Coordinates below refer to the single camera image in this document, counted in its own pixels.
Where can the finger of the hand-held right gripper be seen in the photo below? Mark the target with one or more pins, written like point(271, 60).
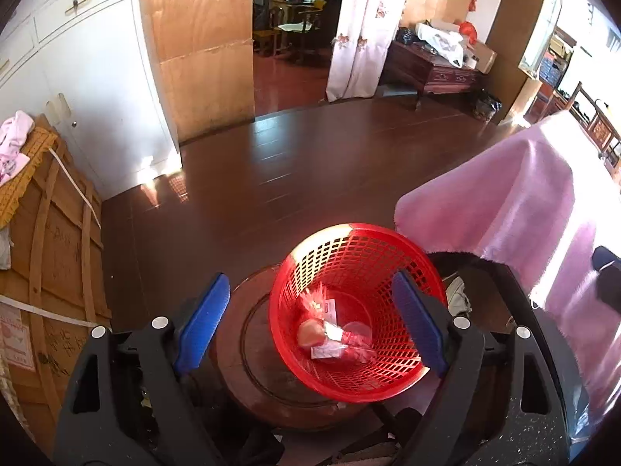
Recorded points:
point(607, 258)

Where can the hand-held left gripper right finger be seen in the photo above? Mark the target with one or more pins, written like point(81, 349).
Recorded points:
point(419, 323)

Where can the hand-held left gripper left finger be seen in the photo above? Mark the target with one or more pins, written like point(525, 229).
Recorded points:
point(203, 320)

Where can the red plastic mesh basket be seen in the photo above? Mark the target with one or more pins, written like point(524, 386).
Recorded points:
point(349, 252)

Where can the white shoe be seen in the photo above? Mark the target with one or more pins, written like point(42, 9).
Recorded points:
point(458, 296)

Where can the round dark wooden stool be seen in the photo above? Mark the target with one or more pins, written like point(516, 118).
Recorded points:
point(257, 349)

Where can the clear round plastic lid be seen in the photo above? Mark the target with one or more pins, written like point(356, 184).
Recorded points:
point(358, 332)

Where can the white and red wrapper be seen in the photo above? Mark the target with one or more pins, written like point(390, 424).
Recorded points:
point(339, 349)

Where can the pink fleece blanket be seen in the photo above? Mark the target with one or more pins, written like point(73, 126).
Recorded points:
point(524, 194)

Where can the clear reddish plastic wrapper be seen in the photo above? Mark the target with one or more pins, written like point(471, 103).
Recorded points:
point(315, 303)

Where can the pale orange round object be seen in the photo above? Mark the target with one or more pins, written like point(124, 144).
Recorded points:
point(310, 334)

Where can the carved wooden chair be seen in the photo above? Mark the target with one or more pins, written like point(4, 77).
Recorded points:
point(599, 126)

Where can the red paper label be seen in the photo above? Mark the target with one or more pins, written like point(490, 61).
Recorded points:
point(17, 342)

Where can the black bag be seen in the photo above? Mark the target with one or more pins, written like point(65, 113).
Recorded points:
point(487, 104)

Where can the yellow woven mat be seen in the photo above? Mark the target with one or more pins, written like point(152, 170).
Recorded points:
point(34, 165)

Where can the cardboard box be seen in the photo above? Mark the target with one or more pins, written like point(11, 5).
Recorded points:
point(482, 56)

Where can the dark carved wooden dresser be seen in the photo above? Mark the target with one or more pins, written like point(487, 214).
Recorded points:
point(427, 75)

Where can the pink garment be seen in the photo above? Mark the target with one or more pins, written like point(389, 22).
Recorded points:
point(12, 145)

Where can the white metal cabinet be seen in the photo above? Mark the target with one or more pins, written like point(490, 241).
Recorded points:
point(92, 82)

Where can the red plastic bag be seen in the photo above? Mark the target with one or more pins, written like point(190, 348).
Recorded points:
point(468, 31)

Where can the white plastic bag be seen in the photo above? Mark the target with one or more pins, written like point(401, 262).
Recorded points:
point(444, 41)

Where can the large plywood board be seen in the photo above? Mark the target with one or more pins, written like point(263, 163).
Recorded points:
point(199, 48)

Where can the dark wooden chair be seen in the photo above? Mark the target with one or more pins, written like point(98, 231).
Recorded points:
point(308, 29)
point(267, 34)

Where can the white floral curtain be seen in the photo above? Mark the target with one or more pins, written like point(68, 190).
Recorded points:
point(361, 34)

